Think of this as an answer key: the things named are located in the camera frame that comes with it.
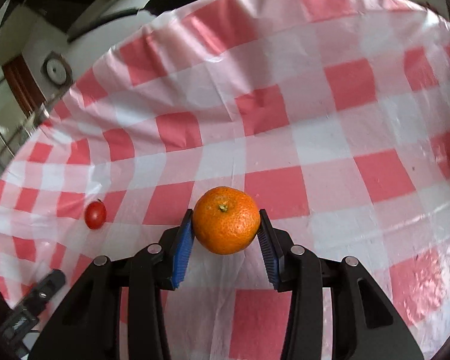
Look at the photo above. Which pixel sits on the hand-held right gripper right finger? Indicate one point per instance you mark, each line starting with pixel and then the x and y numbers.
pixel 269 257

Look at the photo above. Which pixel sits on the red tomato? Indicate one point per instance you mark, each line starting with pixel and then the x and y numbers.
pixel 95 215

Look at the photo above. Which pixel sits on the red white checked tablecloth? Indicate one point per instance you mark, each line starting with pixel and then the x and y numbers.
pixel 322 127

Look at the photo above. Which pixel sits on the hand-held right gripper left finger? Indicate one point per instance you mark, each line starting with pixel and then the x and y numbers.
pixel 182 255

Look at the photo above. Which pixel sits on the brown wooden door frame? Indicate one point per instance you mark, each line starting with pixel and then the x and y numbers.
pixel 20 82

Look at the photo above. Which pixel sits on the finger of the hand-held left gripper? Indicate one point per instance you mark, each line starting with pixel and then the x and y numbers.
pixel 47 288

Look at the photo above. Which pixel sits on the orange mandarin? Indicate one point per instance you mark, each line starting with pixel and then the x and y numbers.
pixel 227 225

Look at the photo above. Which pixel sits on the round grey wall gauge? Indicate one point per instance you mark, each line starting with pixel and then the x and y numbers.
pixel 56 69

